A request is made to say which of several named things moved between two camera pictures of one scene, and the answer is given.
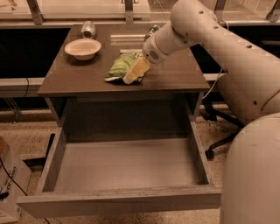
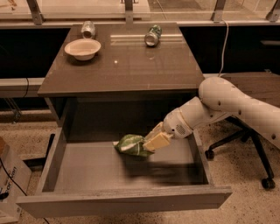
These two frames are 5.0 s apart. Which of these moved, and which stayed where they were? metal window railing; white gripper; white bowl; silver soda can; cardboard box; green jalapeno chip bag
Moved: green jalapeno chip bag; white gripper
Stayed: metal window railing; white bowl; cardboard box; silver soda can
